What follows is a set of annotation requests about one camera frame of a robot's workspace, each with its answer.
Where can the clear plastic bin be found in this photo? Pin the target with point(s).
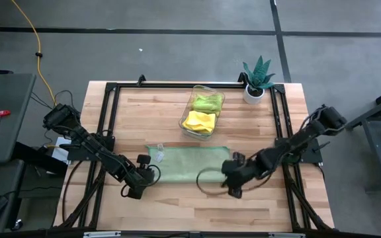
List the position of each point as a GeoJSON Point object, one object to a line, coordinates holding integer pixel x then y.
{"type": "Point", "coordinates": [185, 129]}

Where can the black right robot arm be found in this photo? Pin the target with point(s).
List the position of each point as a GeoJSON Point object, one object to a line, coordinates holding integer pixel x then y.
{"type": "Point", "coordinates": [303, 135]}

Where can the black operator desk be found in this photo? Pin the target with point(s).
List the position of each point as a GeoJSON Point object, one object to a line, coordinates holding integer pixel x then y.
{"type": "Point", "coordinates": [35, 195]}

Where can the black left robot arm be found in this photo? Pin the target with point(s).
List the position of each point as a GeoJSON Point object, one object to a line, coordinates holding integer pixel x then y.
{"type": "Point", "coordinates": [94, 148]}

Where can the silver metal bracket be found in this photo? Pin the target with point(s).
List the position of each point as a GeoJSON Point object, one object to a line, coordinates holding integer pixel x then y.
{"type": "Point", "coordinates": [286, 235]}
{"type": "Point", "coordinates": [101, 234]}

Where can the pale green microfiber towel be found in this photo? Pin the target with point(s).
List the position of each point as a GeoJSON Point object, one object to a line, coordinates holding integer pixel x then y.
{"type": "Point", "coordinates": [187, 163]}

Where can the lime green microfiber towel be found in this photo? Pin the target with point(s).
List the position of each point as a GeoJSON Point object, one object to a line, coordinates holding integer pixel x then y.
{"type": "Point", "coordinates": [208, 103]}

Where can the dark grey side table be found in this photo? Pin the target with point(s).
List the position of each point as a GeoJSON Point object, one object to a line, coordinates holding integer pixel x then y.
{"type": "Point", "coordinates": [8, 99]}

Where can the silver power supply box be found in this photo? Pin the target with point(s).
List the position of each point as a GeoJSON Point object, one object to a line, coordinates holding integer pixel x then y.
{"type": "Point", "coordinates": [59, 153]}

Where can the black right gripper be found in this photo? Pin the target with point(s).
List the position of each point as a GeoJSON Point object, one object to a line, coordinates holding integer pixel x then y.
{"type": "Point", "coordinates": [240, 173]}

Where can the potted succulent white pot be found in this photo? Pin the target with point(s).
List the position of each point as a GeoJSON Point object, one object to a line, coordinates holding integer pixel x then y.
{"type": "Point", "coordinates": [258, 79]}

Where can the yellow microfiber towel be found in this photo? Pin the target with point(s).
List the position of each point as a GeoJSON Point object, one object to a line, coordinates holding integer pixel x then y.
{"type": "Point", "coordinates": [199, 121]}

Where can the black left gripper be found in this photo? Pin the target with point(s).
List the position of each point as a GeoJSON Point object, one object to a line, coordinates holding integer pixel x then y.
{"type": "Point", "coordinates": [141, 176]}

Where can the black aluminium frame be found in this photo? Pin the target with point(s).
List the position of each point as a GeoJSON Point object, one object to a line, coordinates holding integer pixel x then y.
{"type": "Point", "coordinates": [144, 85]}

